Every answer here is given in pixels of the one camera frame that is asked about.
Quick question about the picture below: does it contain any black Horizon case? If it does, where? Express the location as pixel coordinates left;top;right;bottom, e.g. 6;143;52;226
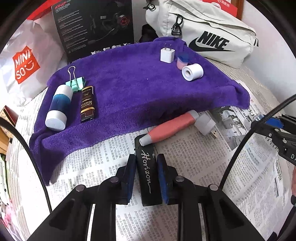
134;134;163;206

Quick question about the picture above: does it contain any white USB night light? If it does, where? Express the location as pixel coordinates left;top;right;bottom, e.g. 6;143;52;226
194;114;217;139

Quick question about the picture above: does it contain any pink grey handle tool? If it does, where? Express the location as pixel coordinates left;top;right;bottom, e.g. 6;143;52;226
139;110;199;146

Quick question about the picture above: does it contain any black gold Grand Reserve tube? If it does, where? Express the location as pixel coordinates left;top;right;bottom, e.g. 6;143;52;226
80;85;95;122

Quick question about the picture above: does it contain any white tape roll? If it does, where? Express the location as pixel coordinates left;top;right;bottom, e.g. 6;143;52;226
182;63;204;81

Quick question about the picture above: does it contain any white blue cylinder bottle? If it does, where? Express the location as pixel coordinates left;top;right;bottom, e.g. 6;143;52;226
45;84;73;131

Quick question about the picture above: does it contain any pink jar blue lid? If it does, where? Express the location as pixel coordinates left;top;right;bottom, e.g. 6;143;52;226
177;53;189;70

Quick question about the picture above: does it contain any green binder clip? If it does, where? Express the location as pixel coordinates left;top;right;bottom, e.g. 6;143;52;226
65;66;86;92

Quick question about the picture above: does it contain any white USB charger plug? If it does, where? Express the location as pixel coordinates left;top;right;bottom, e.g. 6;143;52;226
160;44;175;63

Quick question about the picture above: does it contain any person right hand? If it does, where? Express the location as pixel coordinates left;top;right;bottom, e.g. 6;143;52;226
291;167;296;196

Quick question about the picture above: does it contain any newspaper sheet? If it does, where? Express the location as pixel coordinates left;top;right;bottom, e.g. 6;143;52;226
14;78;295;241

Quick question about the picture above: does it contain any white Nike waist bag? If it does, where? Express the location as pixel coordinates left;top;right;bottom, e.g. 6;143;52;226
145;1;259;68

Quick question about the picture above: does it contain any purple towel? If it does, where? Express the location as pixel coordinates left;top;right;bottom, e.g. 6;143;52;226
29;37;250;184

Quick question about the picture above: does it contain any brown patterned book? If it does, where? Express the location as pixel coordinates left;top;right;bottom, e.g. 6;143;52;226
1;105;18;138

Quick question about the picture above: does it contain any red white paper bag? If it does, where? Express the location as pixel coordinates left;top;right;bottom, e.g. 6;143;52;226
202;0;238;17

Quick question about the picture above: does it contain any white Miniso plastic bag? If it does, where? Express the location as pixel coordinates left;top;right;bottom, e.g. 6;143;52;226
1;13;65;106

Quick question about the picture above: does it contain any black headset box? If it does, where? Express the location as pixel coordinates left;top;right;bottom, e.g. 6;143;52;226
51;0;134;63

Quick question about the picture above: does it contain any wooden chair frame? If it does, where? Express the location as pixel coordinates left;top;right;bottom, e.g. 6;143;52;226
231;0;244;20

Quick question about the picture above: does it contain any black cable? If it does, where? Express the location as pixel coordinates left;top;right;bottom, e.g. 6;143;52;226
0;116;53;214

